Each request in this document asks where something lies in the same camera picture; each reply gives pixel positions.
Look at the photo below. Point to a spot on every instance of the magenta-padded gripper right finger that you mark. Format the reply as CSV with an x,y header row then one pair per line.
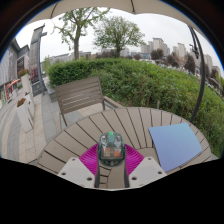
x,y
145,171

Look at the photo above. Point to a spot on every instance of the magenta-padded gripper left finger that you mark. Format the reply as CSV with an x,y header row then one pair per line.
x,y
78,171

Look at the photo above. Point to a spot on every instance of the green patterned computer mouse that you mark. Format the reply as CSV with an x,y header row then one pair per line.
x,y
111,150

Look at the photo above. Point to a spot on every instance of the blue rectangular mouse pad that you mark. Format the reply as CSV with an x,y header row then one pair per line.
x,y
175,146

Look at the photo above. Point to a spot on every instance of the brown slatted outdoor chair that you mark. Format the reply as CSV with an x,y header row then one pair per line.
x,y
79,95

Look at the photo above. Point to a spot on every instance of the white planter box with flowers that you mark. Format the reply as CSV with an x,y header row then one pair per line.
x,y
26,83
24,115

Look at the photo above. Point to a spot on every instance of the dark curved umbrella pole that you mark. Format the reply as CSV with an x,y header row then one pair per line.
x,y
201,76

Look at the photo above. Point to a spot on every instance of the tall grey sign pillar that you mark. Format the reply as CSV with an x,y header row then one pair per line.
x,y
35,56

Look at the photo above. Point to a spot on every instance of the grey storefront building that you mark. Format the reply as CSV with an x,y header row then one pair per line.
x,y
11,66

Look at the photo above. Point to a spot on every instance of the distant high-rise buildings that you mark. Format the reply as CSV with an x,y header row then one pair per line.
x,y
159,45

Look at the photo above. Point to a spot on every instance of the bare-trunked leafy tree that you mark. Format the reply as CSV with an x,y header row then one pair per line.
x,y
76,40

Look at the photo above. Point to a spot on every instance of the round-crowned green tree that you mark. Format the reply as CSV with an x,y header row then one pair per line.
x,y
117,33

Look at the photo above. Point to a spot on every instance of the beige patio umbrella canopy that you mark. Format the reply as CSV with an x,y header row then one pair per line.
x,y
100,5

